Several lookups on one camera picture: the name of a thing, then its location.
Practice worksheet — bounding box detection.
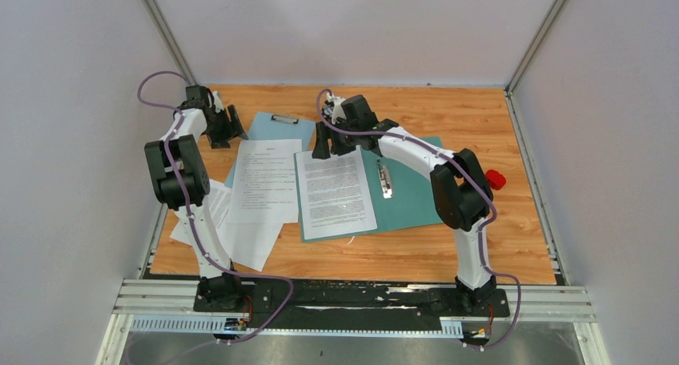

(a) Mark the aluminium frame rail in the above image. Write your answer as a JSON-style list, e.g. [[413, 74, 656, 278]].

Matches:
[[113, 279, 596, 339]]

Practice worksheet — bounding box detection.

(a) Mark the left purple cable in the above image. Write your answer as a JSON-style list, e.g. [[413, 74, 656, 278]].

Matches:
[[136, 70, 295, 347]]

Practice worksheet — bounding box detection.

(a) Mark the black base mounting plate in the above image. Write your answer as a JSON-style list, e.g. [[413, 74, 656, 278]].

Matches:
[[198, 279, 510, 331]]

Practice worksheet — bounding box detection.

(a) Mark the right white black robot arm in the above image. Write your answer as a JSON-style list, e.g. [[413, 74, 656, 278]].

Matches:
[[312, 88, 496, 315]]

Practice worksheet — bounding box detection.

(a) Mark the printed text paper sheet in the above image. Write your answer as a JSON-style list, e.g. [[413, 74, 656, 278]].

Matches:
[[295, 149, 377, 243]]

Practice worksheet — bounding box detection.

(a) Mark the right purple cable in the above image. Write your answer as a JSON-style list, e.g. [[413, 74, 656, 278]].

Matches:
[[315, 87, 524, 351]]

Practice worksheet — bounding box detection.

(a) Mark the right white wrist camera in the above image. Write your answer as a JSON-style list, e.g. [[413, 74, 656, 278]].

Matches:
[[324, 93, 346, 123]]

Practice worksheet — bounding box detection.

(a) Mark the purple cable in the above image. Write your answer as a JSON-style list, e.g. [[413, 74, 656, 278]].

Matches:
[[315, 87, 524, 351], [136, 70, 295, 347]]

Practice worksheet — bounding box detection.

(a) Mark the small red object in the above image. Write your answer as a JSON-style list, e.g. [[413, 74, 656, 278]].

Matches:
[[485, 170, 507, 191]]

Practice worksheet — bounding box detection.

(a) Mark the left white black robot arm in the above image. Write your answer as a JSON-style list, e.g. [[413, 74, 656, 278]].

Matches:
[[144, 85, 247, 312]]

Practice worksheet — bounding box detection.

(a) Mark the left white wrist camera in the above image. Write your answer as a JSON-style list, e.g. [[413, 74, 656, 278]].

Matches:
[[211, 90, 225, 113]]

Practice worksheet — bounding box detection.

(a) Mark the green file folder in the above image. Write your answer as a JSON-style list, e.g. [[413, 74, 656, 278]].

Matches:
[[293, 135, 452, 244]]

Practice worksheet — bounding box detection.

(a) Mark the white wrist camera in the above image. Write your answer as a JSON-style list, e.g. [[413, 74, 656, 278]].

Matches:
[[324, 93, 346, 123], [211, 90, 225, 113]]

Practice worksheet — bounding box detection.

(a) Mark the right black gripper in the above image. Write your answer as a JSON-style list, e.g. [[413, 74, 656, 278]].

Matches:
[[313, 118, 360, 160]]

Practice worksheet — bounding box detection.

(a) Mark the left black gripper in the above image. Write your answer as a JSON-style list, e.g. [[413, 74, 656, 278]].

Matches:
[[205, 106, 249, 150]]

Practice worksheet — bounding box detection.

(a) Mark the light blue clipboard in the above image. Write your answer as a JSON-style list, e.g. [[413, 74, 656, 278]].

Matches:
[[223, 111, 317, 190]]

